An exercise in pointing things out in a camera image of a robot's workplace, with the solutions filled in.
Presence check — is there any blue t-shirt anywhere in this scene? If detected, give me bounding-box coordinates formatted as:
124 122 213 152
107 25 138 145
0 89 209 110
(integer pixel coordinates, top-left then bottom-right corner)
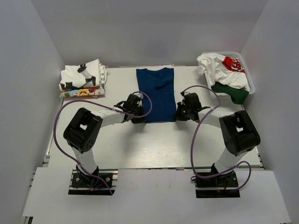
136 67 176 123

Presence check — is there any white and green t-shirt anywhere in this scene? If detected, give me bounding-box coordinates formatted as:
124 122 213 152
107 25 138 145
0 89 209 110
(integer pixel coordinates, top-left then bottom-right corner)
197 53 250 105

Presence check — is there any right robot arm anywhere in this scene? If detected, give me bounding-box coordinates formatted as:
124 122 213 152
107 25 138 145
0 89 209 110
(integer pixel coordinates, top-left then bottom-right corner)
175 91 261 179

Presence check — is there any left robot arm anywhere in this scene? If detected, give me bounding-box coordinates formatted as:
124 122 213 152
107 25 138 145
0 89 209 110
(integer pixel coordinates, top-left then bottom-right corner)
63 94 143 186

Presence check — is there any folded colourful cartoon t-shirt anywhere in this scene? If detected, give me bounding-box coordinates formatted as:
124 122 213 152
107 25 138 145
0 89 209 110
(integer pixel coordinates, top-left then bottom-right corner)
60 86 105 98

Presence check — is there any white plastic basket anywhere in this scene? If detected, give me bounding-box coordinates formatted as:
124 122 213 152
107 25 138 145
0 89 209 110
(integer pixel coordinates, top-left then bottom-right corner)
197 52 255 94

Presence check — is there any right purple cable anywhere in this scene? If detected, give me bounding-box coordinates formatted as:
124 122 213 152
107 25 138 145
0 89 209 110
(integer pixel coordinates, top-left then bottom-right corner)
180 85 252 193

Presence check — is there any purple cable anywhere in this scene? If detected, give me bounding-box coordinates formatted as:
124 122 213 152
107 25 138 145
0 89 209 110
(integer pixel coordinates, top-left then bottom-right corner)
180 85 252 193
53 91 153 196

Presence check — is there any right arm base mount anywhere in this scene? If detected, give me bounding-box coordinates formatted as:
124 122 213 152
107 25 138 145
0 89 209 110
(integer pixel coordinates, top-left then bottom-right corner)
191 172 240 199

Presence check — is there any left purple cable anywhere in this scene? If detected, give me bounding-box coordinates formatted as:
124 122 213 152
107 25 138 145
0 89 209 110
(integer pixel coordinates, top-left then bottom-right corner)
53 91 153 196

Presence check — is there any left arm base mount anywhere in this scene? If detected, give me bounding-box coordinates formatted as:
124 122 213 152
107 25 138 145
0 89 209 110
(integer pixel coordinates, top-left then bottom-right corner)
68 170 118 196

